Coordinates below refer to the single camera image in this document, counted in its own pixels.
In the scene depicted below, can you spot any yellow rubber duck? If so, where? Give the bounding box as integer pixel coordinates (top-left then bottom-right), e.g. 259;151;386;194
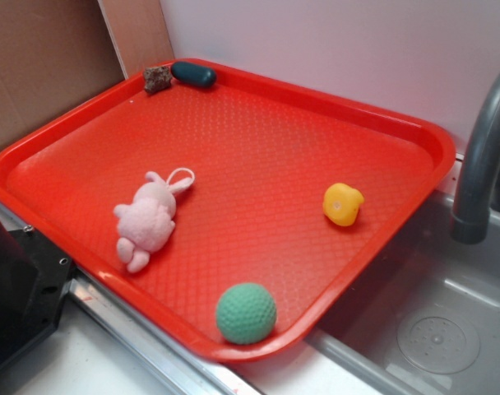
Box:
322;183;365;227

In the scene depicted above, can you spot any red plastic tray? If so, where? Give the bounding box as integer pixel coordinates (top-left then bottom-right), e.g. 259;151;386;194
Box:
0;65;456;363

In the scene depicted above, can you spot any pink plush bunny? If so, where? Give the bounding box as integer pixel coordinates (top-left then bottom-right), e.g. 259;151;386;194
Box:
113;168;195;273

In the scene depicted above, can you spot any green dimpled ball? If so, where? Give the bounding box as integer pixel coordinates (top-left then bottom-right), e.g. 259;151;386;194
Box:
215;282;277;346

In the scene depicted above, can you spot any dark teal oblong toy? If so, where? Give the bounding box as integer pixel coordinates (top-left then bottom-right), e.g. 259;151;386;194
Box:
170;61;217;88

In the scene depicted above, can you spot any brown rock-like toy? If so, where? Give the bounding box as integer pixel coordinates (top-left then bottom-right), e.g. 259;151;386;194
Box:
142;66;173;95

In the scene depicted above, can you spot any grey toy sink basin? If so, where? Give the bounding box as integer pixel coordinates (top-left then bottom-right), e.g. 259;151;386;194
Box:
307;193;500;394

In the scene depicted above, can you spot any grey sink faucet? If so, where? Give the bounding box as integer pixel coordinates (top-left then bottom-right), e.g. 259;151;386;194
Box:
450;73;500;244

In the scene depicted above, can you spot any brown cardboard panel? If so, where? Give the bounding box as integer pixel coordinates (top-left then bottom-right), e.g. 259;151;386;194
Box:
0;1;174;151

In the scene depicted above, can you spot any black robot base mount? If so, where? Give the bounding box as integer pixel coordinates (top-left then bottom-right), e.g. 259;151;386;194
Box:
0;221;74;372

